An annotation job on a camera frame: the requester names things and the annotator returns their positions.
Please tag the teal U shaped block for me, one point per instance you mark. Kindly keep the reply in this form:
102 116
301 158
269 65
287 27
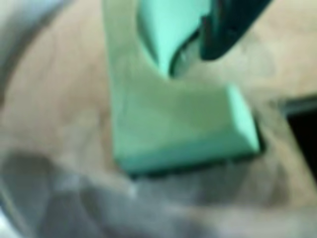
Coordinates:
173 124

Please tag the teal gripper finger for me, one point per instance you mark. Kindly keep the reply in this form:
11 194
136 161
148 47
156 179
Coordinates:
227 27

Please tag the round white shape sorter lid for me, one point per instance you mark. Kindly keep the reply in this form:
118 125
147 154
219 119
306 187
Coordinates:
62 99

